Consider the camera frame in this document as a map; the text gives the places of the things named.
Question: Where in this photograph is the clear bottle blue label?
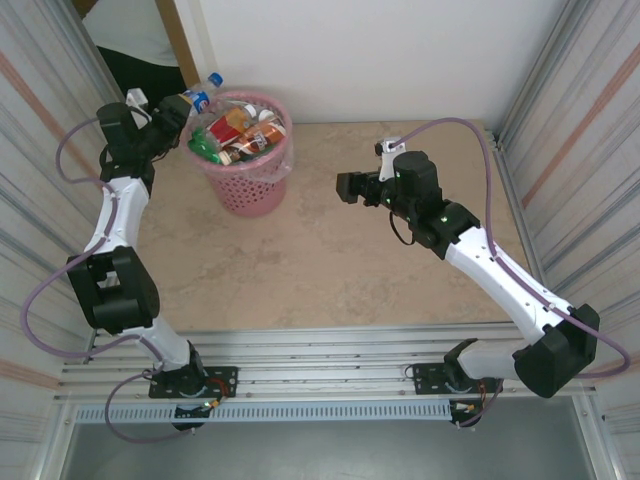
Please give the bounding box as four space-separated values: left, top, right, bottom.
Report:
180 72 225 119

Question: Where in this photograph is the crushed green plastic bottle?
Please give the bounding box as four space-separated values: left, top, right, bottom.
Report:
188 127 224 164

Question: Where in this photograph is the red yellow label bottle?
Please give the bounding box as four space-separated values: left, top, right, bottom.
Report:
207 107 251 146

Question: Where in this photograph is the brown Nescafe bottle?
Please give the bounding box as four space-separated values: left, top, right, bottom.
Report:
222 117 289 164

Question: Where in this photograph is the clear plastic bin liner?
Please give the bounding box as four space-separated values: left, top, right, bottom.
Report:
184 97 294 186

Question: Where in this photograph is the pink plastic bin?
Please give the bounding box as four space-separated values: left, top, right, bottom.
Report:
183 88 294 219

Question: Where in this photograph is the person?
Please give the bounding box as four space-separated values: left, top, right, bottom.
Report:
79 0 187 99

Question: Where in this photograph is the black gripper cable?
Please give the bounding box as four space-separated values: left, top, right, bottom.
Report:
388 212 419 246

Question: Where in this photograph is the wooden door frame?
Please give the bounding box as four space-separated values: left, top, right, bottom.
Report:
154 0 207 101

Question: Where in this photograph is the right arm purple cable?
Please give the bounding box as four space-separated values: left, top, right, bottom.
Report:
397 117 631 429

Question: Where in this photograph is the aluminium rail frame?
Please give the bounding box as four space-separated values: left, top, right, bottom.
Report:
54 322 599 407

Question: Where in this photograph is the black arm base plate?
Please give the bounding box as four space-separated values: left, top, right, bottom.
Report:
149 365 239 401
410 362 503 399

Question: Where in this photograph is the grey slotted cable duct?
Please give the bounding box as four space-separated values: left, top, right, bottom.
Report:
74 402 454 424

